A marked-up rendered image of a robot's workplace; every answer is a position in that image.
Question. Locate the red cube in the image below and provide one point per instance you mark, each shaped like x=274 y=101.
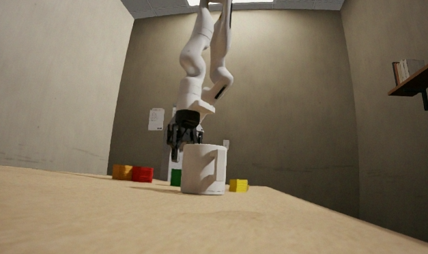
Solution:
x=142 y=174

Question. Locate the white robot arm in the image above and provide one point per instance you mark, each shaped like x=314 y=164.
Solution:
x=204 y=34

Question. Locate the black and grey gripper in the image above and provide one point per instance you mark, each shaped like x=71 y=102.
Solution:
x=185 y=130

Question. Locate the white mug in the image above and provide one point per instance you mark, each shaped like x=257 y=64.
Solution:
x=198 y=175

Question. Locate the green cube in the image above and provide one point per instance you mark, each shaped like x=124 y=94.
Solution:
x=176 y=177

